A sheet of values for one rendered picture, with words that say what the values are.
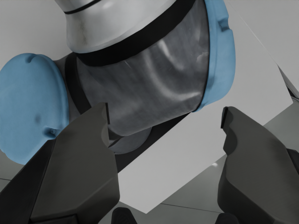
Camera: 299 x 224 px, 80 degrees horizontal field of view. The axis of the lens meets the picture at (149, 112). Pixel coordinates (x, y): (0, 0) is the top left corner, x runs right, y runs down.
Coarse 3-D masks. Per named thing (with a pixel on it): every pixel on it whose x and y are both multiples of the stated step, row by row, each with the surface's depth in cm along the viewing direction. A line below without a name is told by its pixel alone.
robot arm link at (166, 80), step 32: (64, 0) 12; (96, 0) 11; (128, 0) 11; (160, 0) 11; (192, 0) 12; (96, 32) 12; (128, 32) 11; (160, 32) 12; (192, 32) 13; (224, 32) 13; (96, 64) 14; (128, 64) 13; (160, 64) 13; (192, 64) 14; (224, 64) 14; (96, 96) 16; (128, 96) 16; (160, 96) 15; (192, 96) 16; (128, 128) 18
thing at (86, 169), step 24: (96, 120) 10; (72, 144) 8; (96, 144) 8; (48, 168) 7; (72, 168) 7; (96, 168) 7; (48, 192) 6; (72, 192) 6; (96, 192) 6; (48, 216) 5; (96, 216) 6
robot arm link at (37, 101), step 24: (0, 72) 19; (24, 72) 17; (48, 72) 16; (72, 72) 17; (0, 96) 19; (24, 96) 17; (48, 96) 16; (72, 96) 17; (0, 120) 19; (24, 120) 17; (48, 120) 16; (72, 120) 17; (0, 144) 18; (24, 144) 17
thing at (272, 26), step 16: (240, 0) 42; (256, 0) 43; (272, 0) 44; (288, 0) 45; (240, 16) 44; (256, 16) 45; (272, 16) 46; (288, 16) 47; (256, 32) 47; (272, 32) 48; (288, 32) 49; (272, 48) 50; (288, 48) 51; (288, 64) 54; (288, 80) 58
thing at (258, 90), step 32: (0, 0) 34; (32, 0) 34; (224, 0) 42; (0, 32) 36; (32, 32) 37; (64, 32) 38; (0, 64) 38; (256, 64) 52; (224, 96) 55; (256, 96) 57; (288, 96) 60; (192, 128) 58; (160, 160) 62; (192, 160) 65; (128, 192) 66; (160, 192) 70
